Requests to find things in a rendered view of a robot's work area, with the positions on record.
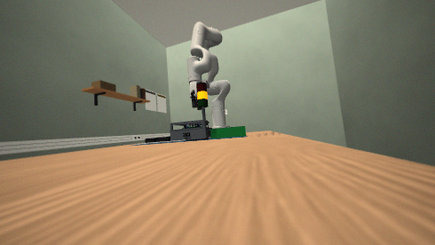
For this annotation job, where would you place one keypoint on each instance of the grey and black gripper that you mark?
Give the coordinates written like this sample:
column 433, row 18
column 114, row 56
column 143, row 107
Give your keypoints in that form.
column 193, row 95

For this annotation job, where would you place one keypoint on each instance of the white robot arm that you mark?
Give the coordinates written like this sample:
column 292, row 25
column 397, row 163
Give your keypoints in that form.
column 209, row 64

